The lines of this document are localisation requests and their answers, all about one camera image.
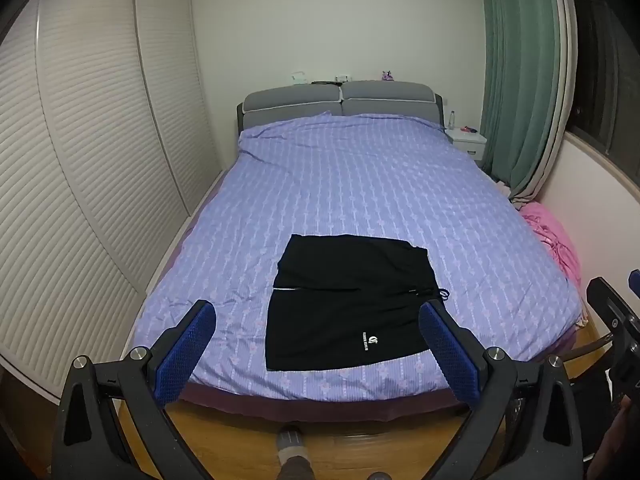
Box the grey upholstered headboard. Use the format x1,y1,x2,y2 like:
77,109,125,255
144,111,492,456
236,80,445,133

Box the dark window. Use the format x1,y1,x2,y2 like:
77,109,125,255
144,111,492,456
569,0,640,161

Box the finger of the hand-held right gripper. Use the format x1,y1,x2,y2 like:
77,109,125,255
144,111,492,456
586,276,628,332

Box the black pants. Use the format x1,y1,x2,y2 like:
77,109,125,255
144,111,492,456
265,234,451,372

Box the mauve mattress cover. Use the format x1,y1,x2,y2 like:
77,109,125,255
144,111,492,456
145,170,588,423

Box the person's foot in grey sock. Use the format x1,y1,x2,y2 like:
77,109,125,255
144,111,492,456
276,425,313,480

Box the green curtain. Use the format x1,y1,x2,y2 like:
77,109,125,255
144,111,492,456
476,0,567,193

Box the white nightstand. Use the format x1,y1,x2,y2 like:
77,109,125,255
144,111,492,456
444,127,488,162

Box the pink blanket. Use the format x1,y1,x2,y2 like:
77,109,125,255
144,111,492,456
519,200,584,288

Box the bed with purple cover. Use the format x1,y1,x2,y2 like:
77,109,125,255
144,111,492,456
132,112,585,403

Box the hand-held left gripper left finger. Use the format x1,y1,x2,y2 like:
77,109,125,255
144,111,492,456
52,299,217,480

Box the white louvered wardrobe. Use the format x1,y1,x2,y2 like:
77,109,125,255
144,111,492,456
0,0,224,403

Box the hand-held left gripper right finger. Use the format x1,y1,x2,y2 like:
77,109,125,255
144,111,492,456
419,301,596,480

